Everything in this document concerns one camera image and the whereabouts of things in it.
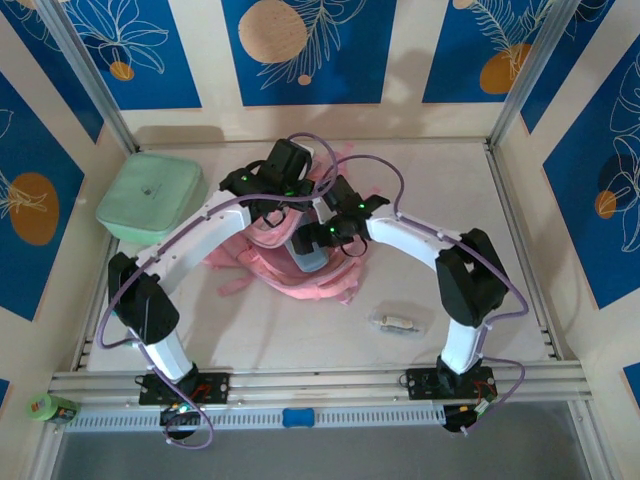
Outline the light blue pencil case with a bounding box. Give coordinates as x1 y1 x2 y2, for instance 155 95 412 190
284 247 331 274

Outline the pink student backpack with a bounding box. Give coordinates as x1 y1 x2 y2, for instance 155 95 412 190
207 142 381 307

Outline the clear plastic stationery bag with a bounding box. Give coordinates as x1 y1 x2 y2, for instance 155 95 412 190
369 299 435 336

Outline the mint green zip case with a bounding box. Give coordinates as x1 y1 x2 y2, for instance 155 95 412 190
95 152 210 251

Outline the green masking tape roll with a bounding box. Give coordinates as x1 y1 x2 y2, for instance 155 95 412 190
25 392 56 421

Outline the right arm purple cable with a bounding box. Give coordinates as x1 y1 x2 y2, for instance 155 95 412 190
319 154 530 436

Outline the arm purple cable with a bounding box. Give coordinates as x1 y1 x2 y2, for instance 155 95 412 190
99 132 341 451
319 154 530 436

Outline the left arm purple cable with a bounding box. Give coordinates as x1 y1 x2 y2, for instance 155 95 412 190
99 132 341 451

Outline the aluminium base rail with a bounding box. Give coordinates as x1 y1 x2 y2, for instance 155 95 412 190
48 360 594 401

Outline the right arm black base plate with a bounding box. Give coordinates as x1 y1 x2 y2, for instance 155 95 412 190
405 367 496 401

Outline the aluminium side rail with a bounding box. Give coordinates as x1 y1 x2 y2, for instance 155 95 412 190
74 238 122 371
485 142 559 361

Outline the grey slotted cable duct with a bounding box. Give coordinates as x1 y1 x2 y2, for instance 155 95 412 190
64 403 446 434

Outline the aluminium frame post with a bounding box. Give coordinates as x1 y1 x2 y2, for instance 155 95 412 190
37 0 141 154
487 0 581 151

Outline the blue clip on duct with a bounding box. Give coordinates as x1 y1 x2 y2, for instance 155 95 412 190
281 407 316 430

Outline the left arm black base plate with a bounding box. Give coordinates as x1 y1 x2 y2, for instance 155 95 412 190
138 370 231 406

